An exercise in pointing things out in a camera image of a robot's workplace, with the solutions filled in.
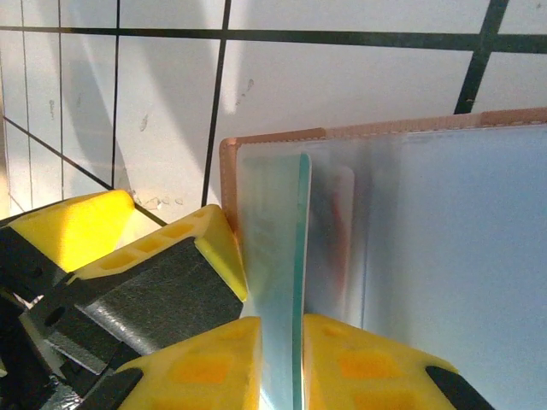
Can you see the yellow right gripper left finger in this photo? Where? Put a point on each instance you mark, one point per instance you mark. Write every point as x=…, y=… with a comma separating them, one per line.
x=205, y=367

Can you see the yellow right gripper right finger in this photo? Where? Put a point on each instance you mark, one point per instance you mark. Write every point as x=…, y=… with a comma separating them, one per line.
x=363, y=371

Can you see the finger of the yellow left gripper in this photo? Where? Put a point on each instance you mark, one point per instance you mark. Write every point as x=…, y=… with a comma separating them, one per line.
x=77, y=226
x=171, y=290

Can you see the brown leather card holder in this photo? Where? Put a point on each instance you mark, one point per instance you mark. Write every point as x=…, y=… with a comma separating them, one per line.
x=448, y=235

